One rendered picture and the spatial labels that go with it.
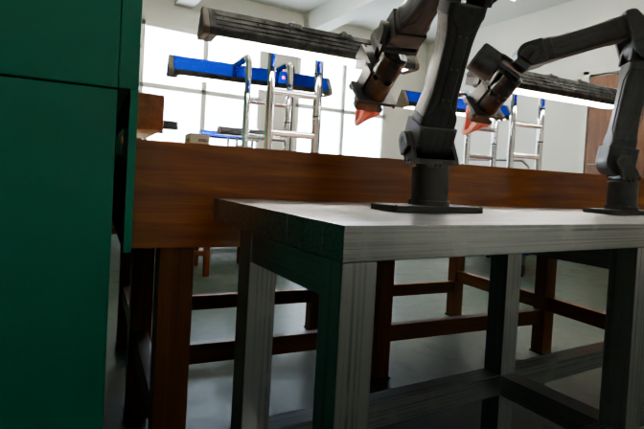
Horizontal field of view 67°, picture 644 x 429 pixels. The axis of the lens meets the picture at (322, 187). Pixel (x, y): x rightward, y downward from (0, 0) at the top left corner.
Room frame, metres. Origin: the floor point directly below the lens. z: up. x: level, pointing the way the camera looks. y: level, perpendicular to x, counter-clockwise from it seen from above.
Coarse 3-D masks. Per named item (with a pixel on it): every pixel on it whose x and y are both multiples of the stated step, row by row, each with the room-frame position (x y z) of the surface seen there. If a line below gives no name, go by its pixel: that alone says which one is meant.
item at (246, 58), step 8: (248, 56) 1.64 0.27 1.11; (240, 64) 1.72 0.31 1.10; (248, 64) 1.63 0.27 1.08; (280, 64) 1.77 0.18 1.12; (288, 64) 1.70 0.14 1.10; (248, 72) 1.63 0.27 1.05; (280, 72) 1.84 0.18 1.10; (288, 72) 1.69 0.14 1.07; (248, 80) 1.63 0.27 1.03; (288, 80) 1.69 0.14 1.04; (248, 88) 1.63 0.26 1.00; (288, 88) 1.69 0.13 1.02; (248, 96) 1.63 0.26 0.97; (248, 104) 1.63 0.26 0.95; (256, 104) 1.65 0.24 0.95; (264, 104) 1.66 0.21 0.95; (280, 104) 1.68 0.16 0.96; (288, 104) 1.69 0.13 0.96; (248, 112) 1.63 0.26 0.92; (288, 112) 1.69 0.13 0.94; (248, 120) 1.63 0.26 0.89; (288, 120) 1.69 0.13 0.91; (248, 128) 1.63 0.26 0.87; (288, 128) 1.69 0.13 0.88; (248, 136) 1.63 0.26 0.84; (256, 136) 1.65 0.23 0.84; (272, 136) 1.67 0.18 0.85; (288, 144) 1.70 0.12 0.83
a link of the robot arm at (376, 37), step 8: (384, 24) 0.96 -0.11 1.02; (376, 32) 1.07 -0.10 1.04; (384, 32) 0.96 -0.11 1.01; (376, 40) 1.06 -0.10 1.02; (384, 40) 0.97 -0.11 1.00; (376, 48) 1.05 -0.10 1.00; (384, 48) 0.99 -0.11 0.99; (392, 48) 0.99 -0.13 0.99; (400, 48) 1.00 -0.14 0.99; (376, 56) 1.07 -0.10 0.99
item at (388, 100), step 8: (352, 80) 1.09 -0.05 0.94; (368, 80) 1.06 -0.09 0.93; (376, 80) 1.04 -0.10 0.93; (384, 80) 1.04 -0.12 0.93; (352, 88) 1.08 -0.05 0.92; (368, 88) 1.06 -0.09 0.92; (376, 88) 1.05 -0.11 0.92; (384, 88) 1.05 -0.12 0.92; (360, 96) 1.06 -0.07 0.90; (368, 96) 1.07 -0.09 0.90; (376, 96) 1.06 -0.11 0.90; (384, 96) 1.07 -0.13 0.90; (392, 96) 1.11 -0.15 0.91; (384, 104) 1.08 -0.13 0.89; (392, 104) 1.09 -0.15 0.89
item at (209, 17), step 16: (208, 16) 1.16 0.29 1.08; (224, 16) 1.18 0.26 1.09; (240, 16) 1.20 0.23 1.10; (208, 32) 1.14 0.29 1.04; (224, 32) 1.16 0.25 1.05; (240, 32) 1.18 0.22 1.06; (256, 32) 1.20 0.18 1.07; (272, 32) 1.22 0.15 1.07; (288, 32) 1.25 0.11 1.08; (304, 32) 1.27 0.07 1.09; (320, 32) 1.30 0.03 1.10; (288, 48) 1.24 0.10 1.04; (304, 48) 1.25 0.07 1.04; (320, 48) 1.27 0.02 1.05; (336, 48) 1.29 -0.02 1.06; (352, 48) 1.31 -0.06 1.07; (416, 64) 1.40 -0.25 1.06
